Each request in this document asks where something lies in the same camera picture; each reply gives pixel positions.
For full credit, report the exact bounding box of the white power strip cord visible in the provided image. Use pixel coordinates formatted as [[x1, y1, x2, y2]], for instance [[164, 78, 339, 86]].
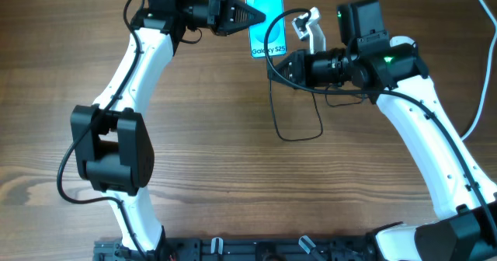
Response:
[[445, 0, 497, 141]]

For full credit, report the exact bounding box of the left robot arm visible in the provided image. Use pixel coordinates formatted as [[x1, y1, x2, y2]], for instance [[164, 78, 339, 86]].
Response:
[[68, 0, 266, 260]]

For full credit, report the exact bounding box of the white power strip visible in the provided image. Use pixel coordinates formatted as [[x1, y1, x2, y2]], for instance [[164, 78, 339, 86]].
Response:
[[390, 36, 415, 50]]

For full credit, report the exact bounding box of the black left camera cable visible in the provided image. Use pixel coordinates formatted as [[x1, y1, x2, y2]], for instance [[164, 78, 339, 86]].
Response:
[[56, 0, 151, 261]]

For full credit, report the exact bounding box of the cyan screen smartphone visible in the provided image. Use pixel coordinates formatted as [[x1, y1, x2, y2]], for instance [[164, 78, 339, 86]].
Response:
[[245, 0, 287, 58]]

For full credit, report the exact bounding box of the black right camera cable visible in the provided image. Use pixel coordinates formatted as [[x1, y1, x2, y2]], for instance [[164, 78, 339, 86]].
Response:
[[262, 7, 497, 246]]

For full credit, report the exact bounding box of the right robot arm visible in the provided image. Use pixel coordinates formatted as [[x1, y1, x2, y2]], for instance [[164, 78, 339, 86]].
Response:
[[267, 0, 496, 260]]

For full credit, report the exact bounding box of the black camera cable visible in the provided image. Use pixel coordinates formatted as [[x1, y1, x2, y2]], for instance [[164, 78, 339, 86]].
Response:
[[56, 0, 151, 261], [262, 7, 497, 246]]

